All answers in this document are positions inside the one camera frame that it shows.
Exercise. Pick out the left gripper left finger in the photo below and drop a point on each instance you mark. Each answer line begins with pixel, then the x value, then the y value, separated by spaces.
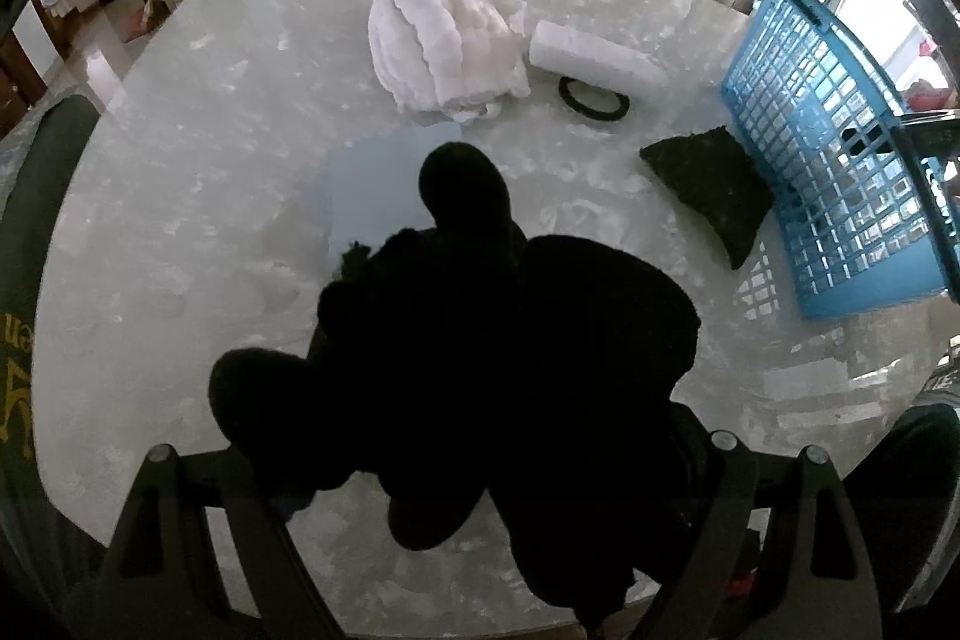
pixel 201 550

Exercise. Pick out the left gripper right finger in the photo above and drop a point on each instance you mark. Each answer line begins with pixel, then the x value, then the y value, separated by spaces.
pixel 775 553

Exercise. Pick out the blue plastic laundry basket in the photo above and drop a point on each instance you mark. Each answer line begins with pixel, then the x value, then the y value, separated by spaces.
pixel 815 110

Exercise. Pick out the dark green square cloth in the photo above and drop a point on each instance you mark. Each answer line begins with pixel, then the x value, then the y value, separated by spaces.
pixel 712 174

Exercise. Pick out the white towel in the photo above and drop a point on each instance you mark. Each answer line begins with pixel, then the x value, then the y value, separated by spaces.
pixel 596 61

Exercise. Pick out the black plush toy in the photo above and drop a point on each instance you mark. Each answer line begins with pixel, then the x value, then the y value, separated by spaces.
pixel 467 361

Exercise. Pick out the light blue towel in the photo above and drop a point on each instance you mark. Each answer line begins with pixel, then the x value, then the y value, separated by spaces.
pixel 372 187

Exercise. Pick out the white ruffled cloth bundle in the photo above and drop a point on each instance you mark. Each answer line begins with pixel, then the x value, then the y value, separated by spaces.
pixel 462 58

